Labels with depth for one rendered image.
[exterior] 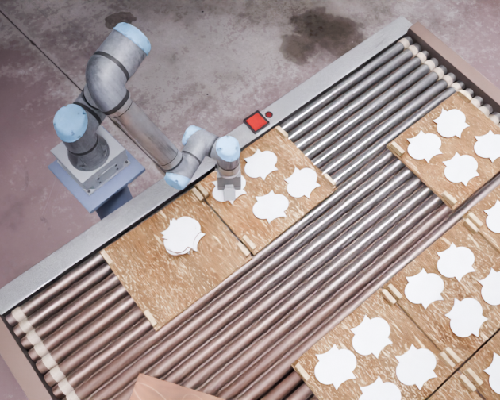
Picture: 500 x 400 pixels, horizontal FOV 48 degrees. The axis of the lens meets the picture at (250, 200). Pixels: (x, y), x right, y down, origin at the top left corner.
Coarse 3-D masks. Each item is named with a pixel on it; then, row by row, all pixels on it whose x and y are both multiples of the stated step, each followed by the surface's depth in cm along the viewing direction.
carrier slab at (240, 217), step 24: (264, 144) 214; (288, 144) 214; (240, 168) 210; (288, 168) 210; (312, 168) 210; (264, 192) 206; (312, 192) 206; (240, 216) 202; (288, 216) 202; (264, 240) 198
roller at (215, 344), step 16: (496, 112) 225; (416, 176) 212; (400, 192) 209; (384, 208) 206; (368, 224) 203; (336, 240) 201; (352, 240) 202; (320, 256) 197; (304, 272) 195; (288, 288) 193; (256, 304) 191; (272, 304) 191; (240, 320) 188; (224, 336) 185; (208, 352) 183; (176, 368) 181; (192, 368) 181
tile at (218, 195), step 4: (244, 180) 206; (216, 184) 205; (244, 184) 206; (216, 188) 205; (216, 192) 204; (220, 192) 204; (236, 192) 204; (240, 192) 204; (244, 192) 204; (216, 196) 203; (220, 196) 203; (236, 196) 204; (216, 200) 204; (220, 200) 203; (232, 204) 203
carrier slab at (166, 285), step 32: (160, 224) 200; (224, 224) 200; (128, 256) 194; (160, 256) 194; (192, 256) 195; (224, 256) 195; (128, 288) 190; (160, 288) 190; (192, 288) 190; (160, 320) 185
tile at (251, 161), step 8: (256, 152) 211; (264, 152) 211; (272, 152) 211; (248, 160) 210; (256, 160) 210; (264, 160) 210; (272, 160) 210; (248, 168) 208; (256, 168) 208; (264, 168) 209; (272, 168) 209; (248, 176) 208; (256, 176) 207; (264, 176) 207
